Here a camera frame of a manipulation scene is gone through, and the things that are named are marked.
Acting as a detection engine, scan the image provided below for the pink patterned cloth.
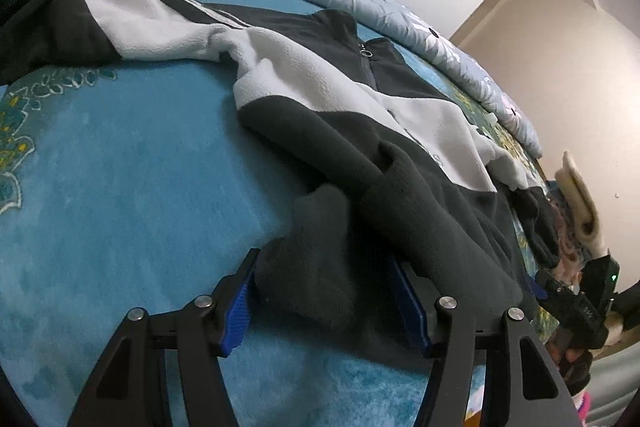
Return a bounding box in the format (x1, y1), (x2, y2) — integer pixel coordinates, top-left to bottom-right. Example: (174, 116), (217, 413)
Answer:
(547, 199), (588, 290)

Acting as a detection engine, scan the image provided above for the person's right hand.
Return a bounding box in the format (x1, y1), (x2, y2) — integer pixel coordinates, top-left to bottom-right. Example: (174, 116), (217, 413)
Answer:
(547, 332), (594, 398)

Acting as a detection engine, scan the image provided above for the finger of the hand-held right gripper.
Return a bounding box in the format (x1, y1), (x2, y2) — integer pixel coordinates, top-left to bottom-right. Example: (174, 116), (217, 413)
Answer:
(530, 270), (576, 308)

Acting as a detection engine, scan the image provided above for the cream plush cloth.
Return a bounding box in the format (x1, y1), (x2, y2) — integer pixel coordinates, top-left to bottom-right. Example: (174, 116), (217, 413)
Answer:
(555, 151), (612, 259)

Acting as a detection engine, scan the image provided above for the blue floral plush blanket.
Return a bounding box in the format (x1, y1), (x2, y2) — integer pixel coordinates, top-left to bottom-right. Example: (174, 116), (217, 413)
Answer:
(0, 0), (561, 427)

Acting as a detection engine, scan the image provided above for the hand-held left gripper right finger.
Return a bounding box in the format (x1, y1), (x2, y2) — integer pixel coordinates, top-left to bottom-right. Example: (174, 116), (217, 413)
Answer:
(386, 254), (583, 427)

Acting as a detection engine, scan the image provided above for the black and white fleece jacket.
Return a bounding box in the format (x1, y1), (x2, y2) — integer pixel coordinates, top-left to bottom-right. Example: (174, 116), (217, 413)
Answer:
(0, 0), (561, 358)

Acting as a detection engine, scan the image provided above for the grey curtain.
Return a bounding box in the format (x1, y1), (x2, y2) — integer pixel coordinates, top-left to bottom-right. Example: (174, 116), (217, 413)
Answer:
(584, 341), (640, 427)

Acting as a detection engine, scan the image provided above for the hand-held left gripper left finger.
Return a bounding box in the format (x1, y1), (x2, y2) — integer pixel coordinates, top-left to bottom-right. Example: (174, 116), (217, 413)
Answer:
(67, 248), (262, 427)

